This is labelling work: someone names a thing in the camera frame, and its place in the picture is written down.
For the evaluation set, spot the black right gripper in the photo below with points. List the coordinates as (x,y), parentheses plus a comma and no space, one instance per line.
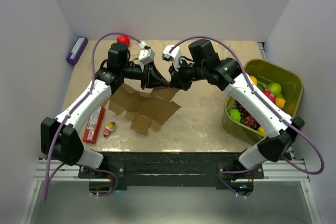
(177,80)

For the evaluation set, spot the orange toy fruit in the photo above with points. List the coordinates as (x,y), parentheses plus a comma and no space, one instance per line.
(254,80)

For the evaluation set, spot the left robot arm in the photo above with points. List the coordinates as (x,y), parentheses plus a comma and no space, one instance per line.
(60,136)

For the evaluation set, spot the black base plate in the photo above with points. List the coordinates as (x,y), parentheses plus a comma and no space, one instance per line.
(169,169)

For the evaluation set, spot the purple rectangular box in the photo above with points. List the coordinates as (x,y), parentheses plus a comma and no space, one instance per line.
(77,50)

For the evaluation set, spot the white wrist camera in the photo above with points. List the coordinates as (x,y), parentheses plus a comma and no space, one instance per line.
(172,55)
(146,55)

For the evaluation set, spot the green toy pear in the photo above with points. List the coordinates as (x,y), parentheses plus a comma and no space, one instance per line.
(275,88)

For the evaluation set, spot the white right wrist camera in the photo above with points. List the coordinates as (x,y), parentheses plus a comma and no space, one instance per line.
(172,55)

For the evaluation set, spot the yellow toy mango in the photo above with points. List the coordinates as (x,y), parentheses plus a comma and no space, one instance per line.
(261,130)

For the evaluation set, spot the brown cardboard box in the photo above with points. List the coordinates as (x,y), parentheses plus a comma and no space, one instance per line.
(145,110)

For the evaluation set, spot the yellow toy lemon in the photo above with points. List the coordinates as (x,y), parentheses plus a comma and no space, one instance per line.
(280,103)

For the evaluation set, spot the small colourful toy figure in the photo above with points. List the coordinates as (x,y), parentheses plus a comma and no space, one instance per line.
(109,129)

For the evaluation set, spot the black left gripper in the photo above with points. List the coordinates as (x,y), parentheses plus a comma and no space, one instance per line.
(152,78)

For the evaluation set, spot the bright green toy vegetable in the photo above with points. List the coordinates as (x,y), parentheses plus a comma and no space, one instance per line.
(235,114)

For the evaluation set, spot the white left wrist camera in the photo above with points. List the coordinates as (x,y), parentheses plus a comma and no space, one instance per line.
(146,55)

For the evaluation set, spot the red rectangular packet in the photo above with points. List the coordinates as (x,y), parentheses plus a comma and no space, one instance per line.
(93,125)

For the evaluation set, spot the red apple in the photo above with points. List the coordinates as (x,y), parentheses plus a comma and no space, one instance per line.
(123,39)

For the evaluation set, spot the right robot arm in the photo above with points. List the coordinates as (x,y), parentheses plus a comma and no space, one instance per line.
(230,76)

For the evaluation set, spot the dark red toy grapes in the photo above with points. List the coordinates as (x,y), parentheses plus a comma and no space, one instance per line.
(247,119)

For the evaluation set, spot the pink dragon fruit toy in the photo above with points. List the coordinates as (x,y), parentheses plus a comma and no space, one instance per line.
(269,95)

